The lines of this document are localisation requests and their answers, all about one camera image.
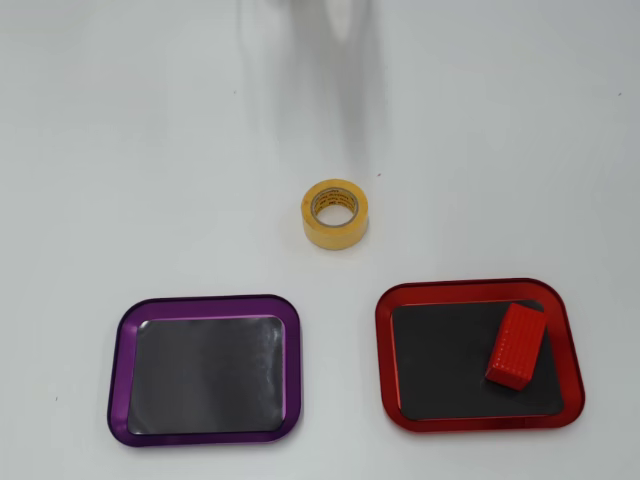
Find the purple metal tray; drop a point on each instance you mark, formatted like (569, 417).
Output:
(210, 370)

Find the yellow masking tape roll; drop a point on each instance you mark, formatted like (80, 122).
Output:
(335, 235)

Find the red studded block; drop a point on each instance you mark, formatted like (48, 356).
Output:
(515, 350)

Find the red metal tray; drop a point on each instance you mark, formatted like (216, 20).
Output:
(440, 370)

